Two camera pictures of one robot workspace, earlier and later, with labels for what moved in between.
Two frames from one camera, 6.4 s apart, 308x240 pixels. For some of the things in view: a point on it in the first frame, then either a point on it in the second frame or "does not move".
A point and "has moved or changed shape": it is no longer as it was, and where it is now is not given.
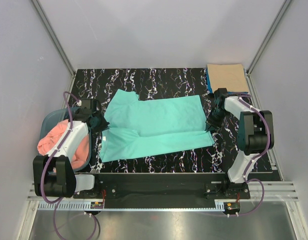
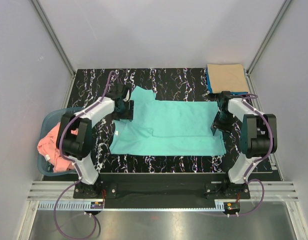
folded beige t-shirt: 232,77 does not move
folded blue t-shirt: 210,86 does not move
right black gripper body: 215,116 -> 224,121
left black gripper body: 99,116 -> 126,112
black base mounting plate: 164,191 does not move
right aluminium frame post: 269,35 does not move
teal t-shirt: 136,128 has moved or changed shape
